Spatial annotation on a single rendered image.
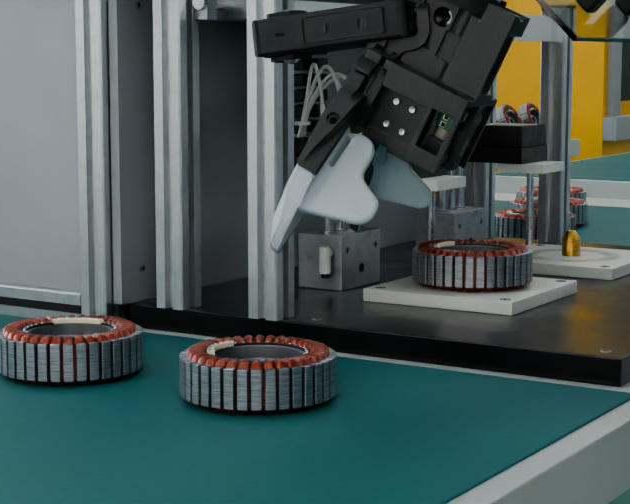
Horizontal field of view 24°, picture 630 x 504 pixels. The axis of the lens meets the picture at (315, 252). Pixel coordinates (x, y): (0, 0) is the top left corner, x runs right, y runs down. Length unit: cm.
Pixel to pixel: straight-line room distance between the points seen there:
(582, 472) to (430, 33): 30
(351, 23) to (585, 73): 410
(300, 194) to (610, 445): 26
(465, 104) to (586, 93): 413
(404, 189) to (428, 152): 11
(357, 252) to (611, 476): 50
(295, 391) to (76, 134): 45
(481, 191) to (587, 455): 91
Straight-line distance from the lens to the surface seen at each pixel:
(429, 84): 93
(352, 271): 141
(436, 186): 135
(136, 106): 134
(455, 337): 117
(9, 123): 141
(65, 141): 136
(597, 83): 503
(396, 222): 176
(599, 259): 156
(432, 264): 133
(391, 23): 95
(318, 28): 97
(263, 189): 124
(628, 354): 113
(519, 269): 134
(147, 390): 108
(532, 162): 159
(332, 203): 93
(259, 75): 124
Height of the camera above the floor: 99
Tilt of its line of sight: 8 degrees down
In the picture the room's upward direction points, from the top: straight up
